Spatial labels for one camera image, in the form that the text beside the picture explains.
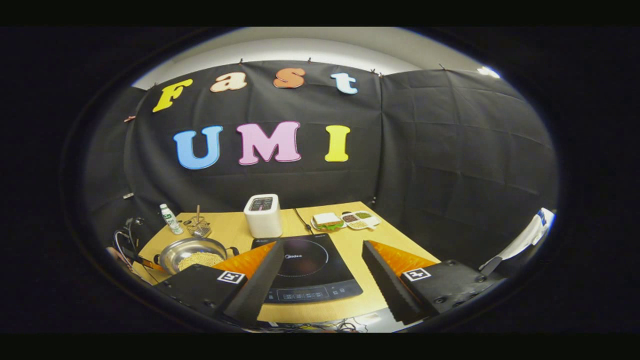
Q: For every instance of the white drink bottle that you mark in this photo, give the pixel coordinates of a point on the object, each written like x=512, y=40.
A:
x=171, y=220

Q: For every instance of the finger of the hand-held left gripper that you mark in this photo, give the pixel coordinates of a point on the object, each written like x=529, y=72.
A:
x=150, y=264

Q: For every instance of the white toaster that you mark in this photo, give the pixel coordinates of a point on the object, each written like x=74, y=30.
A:
x=263, y=220

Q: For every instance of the sandwich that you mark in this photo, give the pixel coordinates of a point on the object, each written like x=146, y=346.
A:
x=327, y=221

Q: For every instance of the ceiling light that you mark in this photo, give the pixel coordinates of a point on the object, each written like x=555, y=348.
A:
x=487, y=72

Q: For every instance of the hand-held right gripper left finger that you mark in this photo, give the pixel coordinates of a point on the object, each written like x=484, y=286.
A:
x=260, y=285

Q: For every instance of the stainless steel pot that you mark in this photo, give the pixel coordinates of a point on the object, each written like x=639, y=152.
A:
x=192, y=247

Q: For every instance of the pile of yellow soybeans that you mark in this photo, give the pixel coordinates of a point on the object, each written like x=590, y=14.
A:
x=200, y=260

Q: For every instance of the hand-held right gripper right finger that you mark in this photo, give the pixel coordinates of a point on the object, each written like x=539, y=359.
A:
x=387, y=285

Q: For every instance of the white divided snack tray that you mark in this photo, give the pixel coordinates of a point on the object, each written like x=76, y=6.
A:
x=361, y=220

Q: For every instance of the black induction cooktop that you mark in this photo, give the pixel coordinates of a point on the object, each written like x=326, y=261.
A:
x=310, y=265

